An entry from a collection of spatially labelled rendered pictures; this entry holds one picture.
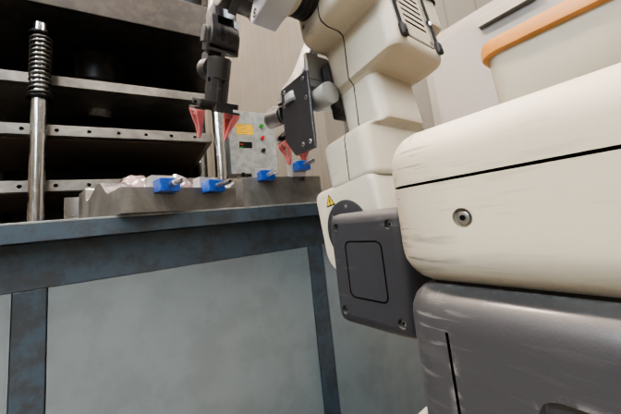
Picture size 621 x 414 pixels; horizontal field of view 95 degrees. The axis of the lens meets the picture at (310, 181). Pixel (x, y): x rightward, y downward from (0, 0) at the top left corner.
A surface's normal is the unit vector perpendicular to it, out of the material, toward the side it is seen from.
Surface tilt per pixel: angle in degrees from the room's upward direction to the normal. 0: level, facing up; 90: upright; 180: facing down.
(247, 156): 90
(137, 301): 90
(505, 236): 90
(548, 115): 81
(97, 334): 90
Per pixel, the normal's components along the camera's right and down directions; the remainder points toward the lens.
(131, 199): 0.72, -0.17
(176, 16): 0.48, -0.18
